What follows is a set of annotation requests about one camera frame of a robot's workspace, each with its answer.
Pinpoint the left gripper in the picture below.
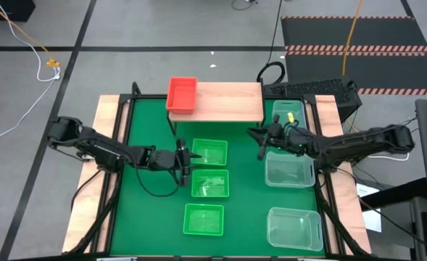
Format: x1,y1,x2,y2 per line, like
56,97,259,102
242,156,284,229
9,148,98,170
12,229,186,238
149,139,202,188

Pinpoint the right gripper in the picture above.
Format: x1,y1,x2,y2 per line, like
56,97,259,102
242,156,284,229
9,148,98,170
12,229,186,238
247,114,307,160

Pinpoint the green slotted plastic basket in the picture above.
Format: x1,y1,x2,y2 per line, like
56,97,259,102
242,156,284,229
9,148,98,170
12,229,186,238
190,168,231,199
190,138,229,167
182,203,225,237

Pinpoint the clear plastic bin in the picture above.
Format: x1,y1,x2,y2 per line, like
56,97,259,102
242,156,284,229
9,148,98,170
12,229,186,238
272,99,307,131
266,207,325,252

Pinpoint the clear plastic bag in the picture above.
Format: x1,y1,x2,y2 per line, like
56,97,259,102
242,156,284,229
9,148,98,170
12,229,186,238
264,151,316,189

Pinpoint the red plastic basket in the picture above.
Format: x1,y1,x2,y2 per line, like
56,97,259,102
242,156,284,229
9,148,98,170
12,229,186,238
165,76,199,115
165,77,199,115

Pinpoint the wooden shelf with black legs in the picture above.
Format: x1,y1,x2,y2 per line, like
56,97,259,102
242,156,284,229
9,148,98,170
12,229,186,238
166,81,265,137

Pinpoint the green table mat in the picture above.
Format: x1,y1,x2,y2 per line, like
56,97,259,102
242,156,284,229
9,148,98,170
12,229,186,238
109,97,326,257

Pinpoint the black mat with striped edge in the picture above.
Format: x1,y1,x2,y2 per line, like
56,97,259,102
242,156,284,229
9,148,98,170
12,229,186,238
281,15,427,52
284,50,427,97

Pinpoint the white paper sheet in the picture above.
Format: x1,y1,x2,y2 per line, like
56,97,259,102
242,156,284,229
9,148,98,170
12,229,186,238
356,183,383,233

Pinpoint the black beam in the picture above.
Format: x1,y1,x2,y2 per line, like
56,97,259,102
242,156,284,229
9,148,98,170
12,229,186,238
357,176,427,212

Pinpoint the black box on floor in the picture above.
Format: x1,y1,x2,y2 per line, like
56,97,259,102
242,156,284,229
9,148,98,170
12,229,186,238
0,0,36,22

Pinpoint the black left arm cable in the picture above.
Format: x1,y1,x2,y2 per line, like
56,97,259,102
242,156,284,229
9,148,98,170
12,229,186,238
133,159,181,199

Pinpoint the black hanging cable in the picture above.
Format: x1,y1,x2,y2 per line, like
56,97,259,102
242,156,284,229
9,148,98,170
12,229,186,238
255,0,287,86

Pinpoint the black table frame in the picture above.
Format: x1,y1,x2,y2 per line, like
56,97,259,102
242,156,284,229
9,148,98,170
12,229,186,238
62,81,373,261

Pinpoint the black table side cable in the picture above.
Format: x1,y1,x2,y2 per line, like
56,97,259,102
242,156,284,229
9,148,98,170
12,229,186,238
70,168,104,212

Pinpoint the white cable by arm base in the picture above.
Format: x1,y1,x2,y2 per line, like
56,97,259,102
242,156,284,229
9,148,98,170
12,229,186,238
367,153,410,162

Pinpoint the black floor cable loop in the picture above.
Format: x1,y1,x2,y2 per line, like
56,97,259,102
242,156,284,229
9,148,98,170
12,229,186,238
231,0,258,11

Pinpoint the yellow hanging cable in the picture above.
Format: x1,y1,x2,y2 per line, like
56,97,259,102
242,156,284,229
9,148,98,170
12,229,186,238
341,0,365,133

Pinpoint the long black floor cable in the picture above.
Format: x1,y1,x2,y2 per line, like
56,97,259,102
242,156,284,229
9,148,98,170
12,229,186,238
357,197,427,254

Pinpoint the white floor cable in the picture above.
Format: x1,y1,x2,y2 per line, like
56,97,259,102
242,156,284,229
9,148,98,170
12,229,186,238
0,0,62,149

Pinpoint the orange floor cable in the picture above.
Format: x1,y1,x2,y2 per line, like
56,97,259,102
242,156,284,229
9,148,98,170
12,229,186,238
0,0,54,62

